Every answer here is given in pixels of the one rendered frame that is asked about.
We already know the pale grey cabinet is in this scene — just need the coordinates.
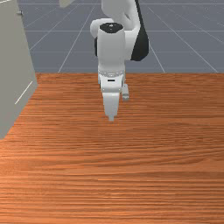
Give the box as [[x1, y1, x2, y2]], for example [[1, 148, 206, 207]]
[[0, 0, 39, 140]]

